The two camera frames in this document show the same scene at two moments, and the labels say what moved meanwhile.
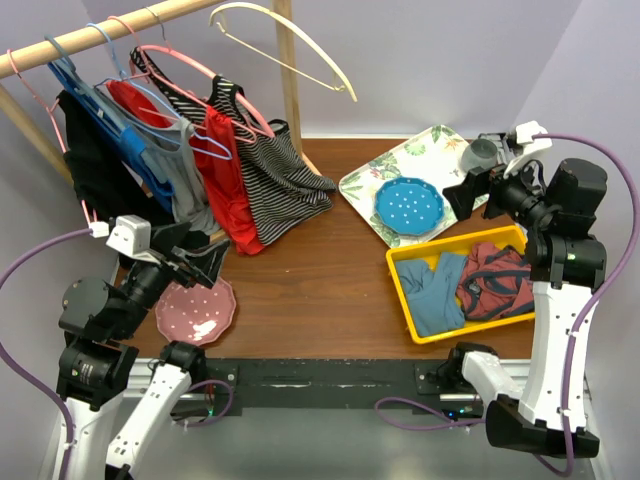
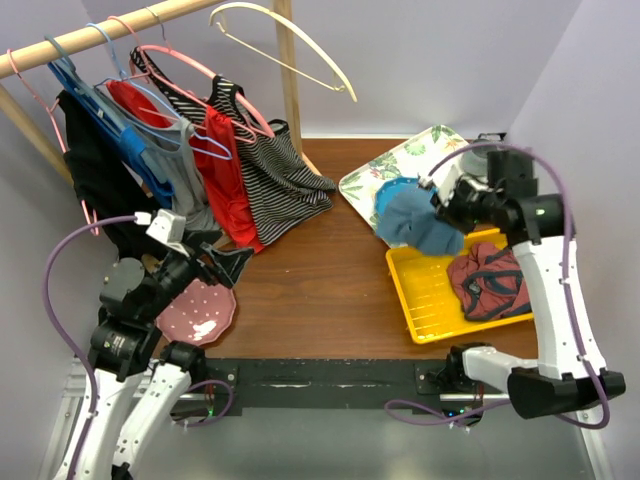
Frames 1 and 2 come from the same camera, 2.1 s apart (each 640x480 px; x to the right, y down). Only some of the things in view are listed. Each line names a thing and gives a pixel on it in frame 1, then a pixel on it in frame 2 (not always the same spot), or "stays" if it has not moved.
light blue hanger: x=224 y=155 stays
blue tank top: x=433 y=302 → x=410 y=219
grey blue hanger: x=71 y=73 stays
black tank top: x=113 y=191 stays
